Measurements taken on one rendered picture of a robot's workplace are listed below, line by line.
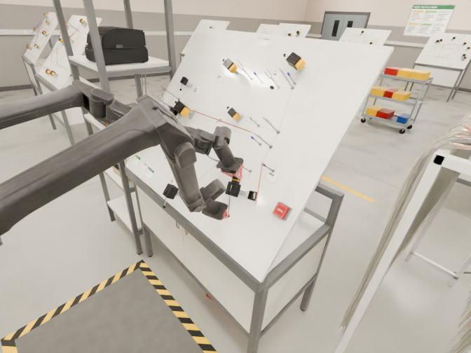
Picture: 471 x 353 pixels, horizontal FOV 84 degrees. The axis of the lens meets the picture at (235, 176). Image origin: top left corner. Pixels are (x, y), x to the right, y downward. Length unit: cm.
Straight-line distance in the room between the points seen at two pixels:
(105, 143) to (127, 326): 169
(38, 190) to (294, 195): 82
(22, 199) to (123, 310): 168
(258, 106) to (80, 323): 176
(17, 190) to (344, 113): 100
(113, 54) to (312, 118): 120
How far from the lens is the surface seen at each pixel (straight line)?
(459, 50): 991
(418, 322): 241
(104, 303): 220
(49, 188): 50
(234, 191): 107
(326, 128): 110
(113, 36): 180
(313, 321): 209
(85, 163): 48
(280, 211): 102
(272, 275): 120
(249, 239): 111
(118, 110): 100
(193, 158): 56
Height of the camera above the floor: 173
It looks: 31 degrees down
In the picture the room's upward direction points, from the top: 3 degrees clockwise
